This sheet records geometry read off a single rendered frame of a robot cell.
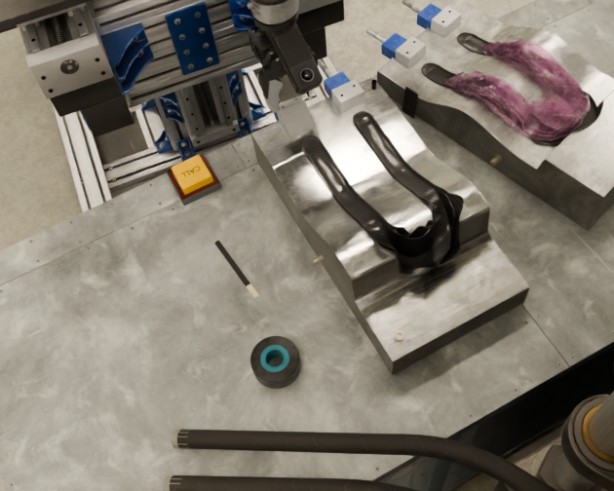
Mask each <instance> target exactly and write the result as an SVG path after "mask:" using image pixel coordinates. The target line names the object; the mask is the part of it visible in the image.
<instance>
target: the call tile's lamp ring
mask: <svg viewBox="0 0 614 491"><path fill-rule="evenodd" d="M200 156H201V158H202V159H203V161H204V163H205V165H206V166H207V168H208V170H209V171H210V173H211V176H212V177H213V179H214V182H212V183H210V184H208V185H206V186H204V187H202V188H199V189H197V190H195V191H193V192H191V193H189V194H187V195H185V196H184V195H183V193H182V192H181V190H180V188H179V186H178V184H177V183H176V181H175V179H174V177H173V174H172V173H171V171H172V169H169V170H167V173H168V175H169V177H170V179H171V180H172V182H173V185H174V187H175V188H176V190H177V192H178V194H179V196H180V198H181V199H182V200H184V199H186V198H188V197H191V196H193V195H195V194H197V193H199V192H201V191H203V190H205V189H207V188H209V187H211V186H213V185H215V184H217V183H219V180H218V179H217V177H216V175H215V173H214V172H213V170H212V168H211V166H210V164H209V163H208V161H207V159H206V157H205V156H204V154H201V155H200Z"/></svg>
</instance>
